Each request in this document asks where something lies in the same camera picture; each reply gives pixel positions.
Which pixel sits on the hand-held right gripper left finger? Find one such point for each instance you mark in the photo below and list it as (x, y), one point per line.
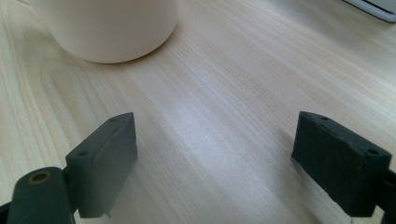
(102, 168)

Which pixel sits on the white flat device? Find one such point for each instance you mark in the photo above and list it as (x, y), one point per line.
(373, 7)

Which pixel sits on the cream white cup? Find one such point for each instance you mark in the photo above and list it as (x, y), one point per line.
(106, 28)

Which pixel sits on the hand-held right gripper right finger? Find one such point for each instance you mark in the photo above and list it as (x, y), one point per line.
(336, 161)

